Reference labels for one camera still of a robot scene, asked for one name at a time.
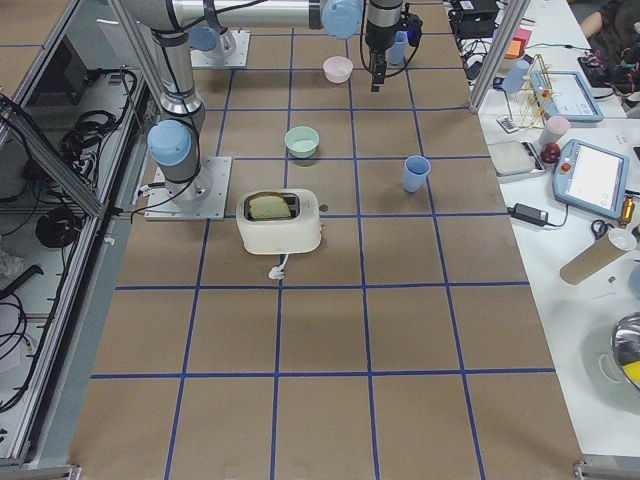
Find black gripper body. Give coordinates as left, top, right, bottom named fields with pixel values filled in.
left=365, top=0, right=423, bottom=55

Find bread slice in toaster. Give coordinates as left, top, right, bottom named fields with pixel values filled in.
left=248, top=194, right=291, bottom=220

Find blue cup on rack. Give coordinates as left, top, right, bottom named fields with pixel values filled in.
left=501, top=59, right=529, bottom=94

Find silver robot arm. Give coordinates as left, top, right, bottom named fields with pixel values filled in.
left=112, top=1, right=231, bottom=207

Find blue cup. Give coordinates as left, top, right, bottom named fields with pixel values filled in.
left=402, top=155, right=431, bottom=193
left=387, top=30, right=408, bottom=65
left=501, top=59, right=529, bottom=94

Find sticky note stack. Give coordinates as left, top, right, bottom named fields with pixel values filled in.
left=504, top=28, right=532, bottom=60

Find silver scale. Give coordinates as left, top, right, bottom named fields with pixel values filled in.
left=488, top=141, right=545, bottom=181

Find wooden rack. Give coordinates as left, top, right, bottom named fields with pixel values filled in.
left=515, top=53, right=558, bottom=129

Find aluminium frame post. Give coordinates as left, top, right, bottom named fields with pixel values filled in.
left=468, top=0, right=530, bottom=113

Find green bowl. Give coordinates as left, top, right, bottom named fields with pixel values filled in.
left=284, top=126, right=320, bottom=158

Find brass cylinder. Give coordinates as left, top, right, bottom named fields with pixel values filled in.
left=618, top=196, right=635, bottom=227

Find pink cup on desk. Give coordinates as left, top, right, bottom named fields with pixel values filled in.
left=539, top=115, right=571, bottom=146

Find red apple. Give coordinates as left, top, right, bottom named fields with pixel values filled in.
left=540, top=143, right=561, bottom=164

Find cardboard tube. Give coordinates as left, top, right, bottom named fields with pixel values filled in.
left=559, top=228, right=637, bottom=285

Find pink bowl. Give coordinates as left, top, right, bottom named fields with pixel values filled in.
left=322, top=56, right=353, bottom=84

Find teach pendant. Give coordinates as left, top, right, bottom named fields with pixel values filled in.
left=552, top=139, right=629, bottom=219
left=550, top=71, right=604, bottom=123

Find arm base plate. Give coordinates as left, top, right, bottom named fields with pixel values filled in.
left=144, top=156, right=232, bottom=221
left=188, top=27, right=250, bottom=70

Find far teach pendant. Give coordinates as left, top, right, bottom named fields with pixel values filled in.
left=550, top=71, right=604, bottom=123

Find black power adapter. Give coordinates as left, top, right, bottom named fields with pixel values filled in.
left=507, top=203, right=548, bottom=227

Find metal bowl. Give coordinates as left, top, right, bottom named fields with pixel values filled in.
left=598, top=312, right=639, bottom=391

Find near teach pendant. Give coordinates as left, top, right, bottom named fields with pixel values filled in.
left=552, top=139, right=629, bottom=219

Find toaster white cord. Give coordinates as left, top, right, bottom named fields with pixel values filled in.
left=268, top=252, right=290, bottom=281

